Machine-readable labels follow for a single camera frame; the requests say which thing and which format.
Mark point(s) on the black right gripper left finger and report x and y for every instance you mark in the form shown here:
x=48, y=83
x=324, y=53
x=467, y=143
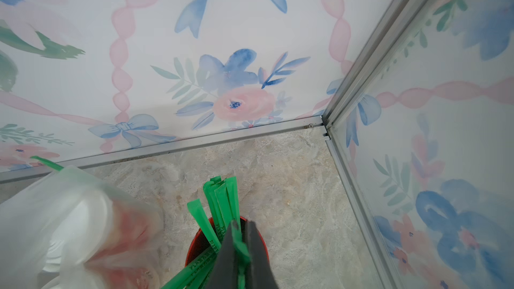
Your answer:
x=224, y=274

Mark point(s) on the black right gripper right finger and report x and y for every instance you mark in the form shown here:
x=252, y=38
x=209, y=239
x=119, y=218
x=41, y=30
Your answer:
x=258, y=273

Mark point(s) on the green straw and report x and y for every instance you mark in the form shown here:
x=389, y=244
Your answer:
x=48, y=163
x=242, y=254

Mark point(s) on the clear plastic carrier bag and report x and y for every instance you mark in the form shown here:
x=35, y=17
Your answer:
x=72, y=230

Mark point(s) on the red straw holder cup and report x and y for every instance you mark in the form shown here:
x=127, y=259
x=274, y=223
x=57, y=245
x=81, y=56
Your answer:
x=200, y=243

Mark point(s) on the green wrapped straws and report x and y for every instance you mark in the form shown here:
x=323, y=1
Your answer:
x=223, y=203

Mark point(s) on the right aluminium corner post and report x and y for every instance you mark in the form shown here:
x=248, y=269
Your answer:
x=393, y=24

